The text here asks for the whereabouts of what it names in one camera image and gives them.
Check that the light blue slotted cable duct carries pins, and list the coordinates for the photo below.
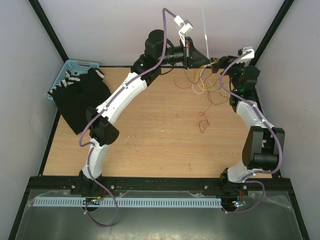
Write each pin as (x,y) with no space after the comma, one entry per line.
(128,202)

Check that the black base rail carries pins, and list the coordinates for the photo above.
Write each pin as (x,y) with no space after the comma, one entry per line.
(117,185)

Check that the white zip tie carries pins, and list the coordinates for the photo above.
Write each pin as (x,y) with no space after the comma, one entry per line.
(205,32)

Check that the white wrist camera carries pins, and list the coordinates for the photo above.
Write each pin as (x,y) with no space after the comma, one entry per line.
(246,53)
(183,28)

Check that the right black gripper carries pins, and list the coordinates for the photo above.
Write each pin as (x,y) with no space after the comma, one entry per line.
(223,62)

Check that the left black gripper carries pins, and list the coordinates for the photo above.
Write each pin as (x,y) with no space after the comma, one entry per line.
(195,58)

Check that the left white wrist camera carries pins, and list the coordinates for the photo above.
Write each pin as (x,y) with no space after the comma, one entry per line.
(183,28)

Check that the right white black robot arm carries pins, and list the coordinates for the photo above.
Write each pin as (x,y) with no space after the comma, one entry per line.
(263,148)

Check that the blue plastic basket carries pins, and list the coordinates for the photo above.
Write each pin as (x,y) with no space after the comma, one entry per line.
(74,66)

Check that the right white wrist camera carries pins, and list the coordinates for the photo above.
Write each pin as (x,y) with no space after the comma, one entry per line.
(246,53)

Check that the black white striped cloth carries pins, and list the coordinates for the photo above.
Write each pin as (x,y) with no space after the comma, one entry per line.
(78,80)

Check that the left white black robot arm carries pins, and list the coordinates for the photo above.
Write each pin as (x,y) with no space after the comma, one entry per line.
(144,71)

